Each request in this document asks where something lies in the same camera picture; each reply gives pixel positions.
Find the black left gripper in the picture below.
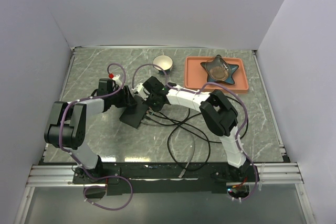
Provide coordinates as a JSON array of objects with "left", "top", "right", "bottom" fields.
[{"left": 109, "top": 86, "right": 138, "bottom": 108}]

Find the black network switch box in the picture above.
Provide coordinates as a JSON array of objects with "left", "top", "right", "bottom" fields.
[{"left": 119, "top": 95, "right": 149, "bottom": 129}]

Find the grey ethernet cable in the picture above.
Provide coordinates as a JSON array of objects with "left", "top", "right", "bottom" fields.
[{"left": 146, "top": 113, "right": 196, "bottom": 178}]

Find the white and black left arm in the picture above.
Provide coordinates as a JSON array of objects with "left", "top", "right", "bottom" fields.
[{"left": 44, "top": 78, "right": 137, "bottom": 183}]

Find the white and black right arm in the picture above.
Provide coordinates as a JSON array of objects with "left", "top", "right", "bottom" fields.
[{"left": 135, "top": 76, "right": 251, "bottom": 182}]

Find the small white teal bowl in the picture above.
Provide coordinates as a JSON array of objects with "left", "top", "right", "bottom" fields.
[{"left": 153, "top": 55, "right": 173, "bottom": 74}]

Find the salmon pink tray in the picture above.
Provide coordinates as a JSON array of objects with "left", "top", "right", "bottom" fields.
[{"left": 184, "top": 56, "right": 249, "bottom": 94}]

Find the dark blue star dish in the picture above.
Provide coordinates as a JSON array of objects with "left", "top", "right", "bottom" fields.
[{"left": 200, "top": 60, "right": 239, "bottom": 85}]

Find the clear glass bowl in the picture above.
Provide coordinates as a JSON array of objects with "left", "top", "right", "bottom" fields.
[{"left": 205, "top": 55, "right": 231, "bottom": 81}]

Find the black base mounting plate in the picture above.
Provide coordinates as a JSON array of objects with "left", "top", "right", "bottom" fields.
[{"left": 72, "top": 162, "right": 259, "bottom": 196}]

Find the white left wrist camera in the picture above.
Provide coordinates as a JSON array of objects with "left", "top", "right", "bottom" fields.
[{"left": 108, "top": 73, "right": 122, "bottom": 85}]

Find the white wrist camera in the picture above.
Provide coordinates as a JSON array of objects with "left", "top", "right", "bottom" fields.
[
  {"left": 132, "top": 83, "right": 148, "bottom": 100},
  {"left": 108, "top": 73, "right": 122, "bottom": 85}
]

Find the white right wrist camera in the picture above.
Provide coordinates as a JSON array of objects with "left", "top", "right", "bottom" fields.
[{"left": 132, "top": 83, "right": 148, "bottom": 100}]

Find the aluminium frame rail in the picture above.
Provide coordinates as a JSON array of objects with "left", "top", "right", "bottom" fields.
[{"left": 26, "top": 163, "right": 304, "bottom": 187}]

